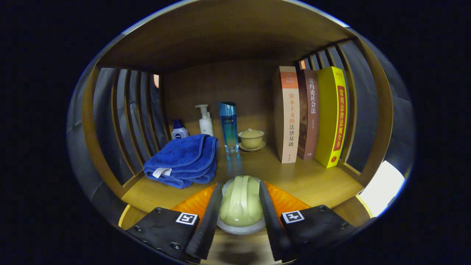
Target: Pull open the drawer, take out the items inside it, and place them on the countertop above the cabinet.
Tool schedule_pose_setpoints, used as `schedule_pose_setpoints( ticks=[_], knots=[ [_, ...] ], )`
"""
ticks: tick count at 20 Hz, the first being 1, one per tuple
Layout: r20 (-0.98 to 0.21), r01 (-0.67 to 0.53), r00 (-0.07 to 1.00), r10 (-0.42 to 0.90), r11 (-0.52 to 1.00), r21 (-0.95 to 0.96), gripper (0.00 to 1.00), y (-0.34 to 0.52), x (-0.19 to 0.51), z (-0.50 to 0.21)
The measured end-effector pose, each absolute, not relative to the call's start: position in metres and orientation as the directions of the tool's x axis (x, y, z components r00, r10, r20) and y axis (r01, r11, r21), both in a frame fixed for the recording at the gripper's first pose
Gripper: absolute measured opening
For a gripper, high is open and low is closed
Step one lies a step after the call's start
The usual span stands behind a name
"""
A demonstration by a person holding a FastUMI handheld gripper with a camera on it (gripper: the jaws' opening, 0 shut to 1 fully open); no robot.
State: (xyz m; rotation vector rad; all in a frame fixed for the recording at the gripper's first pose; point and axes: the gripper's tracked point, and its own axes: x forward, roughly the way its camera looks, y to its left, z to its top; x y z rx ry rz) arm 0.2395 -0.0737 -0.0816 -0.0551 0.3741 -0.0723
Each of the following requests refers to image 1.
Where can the white pump bottle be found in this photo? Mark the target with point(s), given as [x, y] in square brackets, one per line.
[206, 125]

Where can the yellow book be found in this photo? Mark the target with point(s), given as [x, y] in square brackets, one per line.
[329, 117]

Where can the wooden countertop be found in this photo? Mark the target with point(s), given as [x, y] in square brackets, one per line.
[312, 180]

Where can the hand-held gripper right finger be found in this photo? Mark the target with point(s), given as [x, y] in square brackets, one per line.
[270, 224]

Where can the tall blue glass bottle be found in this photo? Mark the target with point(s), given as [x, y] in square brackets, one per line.
[228, 129]

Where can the beige book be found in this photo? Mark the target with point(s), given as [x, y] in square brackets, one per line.
[289, 117]

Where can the brown book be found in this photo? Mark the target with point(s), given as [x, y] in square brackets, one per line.
[311, 117]

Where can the blue folded towel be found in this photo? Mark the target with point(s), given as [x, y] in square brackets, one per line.
[180, 158]

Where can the beige lidded teacup with saucer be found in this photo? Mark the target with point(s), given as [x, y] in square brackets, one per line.
[251, 139]

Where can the white table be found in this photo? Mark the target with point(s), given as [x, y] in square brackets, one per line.
[382, 187]

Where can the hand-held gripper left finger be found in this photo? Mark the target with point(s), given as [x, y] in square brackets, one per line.
[209, 224]

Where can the small white bottle blue cap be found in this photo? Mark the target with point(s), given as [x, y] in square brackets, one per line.
[179, 132]

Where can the wooden cabinet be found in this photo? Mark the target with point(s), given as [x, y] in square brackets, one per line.
[220, 36]

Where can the black backdrop cloth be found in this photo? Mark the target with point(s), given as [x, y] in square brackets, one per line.
[106, 110]

